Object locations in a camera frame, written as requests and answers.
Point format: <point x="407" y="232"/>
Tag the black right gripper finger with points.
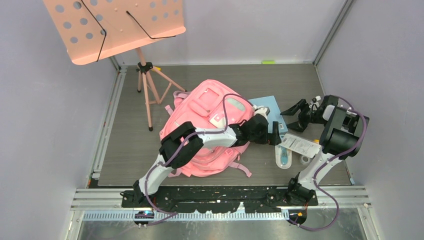
<point x="297" y="126"/>
<point x="299" y="106"/>

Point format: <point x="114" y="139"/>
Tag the pink music stand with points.
<point x="93" y="30"/>

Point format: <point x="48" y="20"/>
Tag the green tape strip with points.
<point x="268" y="62"/>

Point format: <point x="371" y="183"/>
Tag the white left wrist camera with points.
<point x="261" y="111"/>

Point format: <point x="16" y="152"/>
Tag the white packaged toothbrush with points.
<point x="294" y="144"/>

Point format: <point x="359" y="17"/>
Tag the clear tape roll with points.
<point x="304" y="160"/>

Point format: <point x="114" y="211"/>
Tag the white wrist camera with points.
<point x="261" y="111"/>
<point x="315" y="103"/>

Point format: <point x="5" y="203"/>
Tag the light blue thin notebook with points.
<point x="274" y="114"/>

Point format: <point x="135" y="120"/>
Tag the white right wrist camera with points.
<point x="315" y="103"/>

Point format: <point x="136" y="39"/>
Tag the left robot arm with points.
<point x="180" y="146"/>

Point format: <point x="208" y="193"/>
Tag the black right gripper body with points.
<point x="307" y="115"/>

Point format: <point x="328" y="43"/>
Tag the pink student backpack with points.
<point x="210" y="105"/>

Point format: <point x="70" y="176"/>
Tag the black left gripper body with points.
<point x="261" y="137"/>

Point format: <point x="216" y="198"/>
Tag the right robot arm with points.
<point x="342" y="137"/>

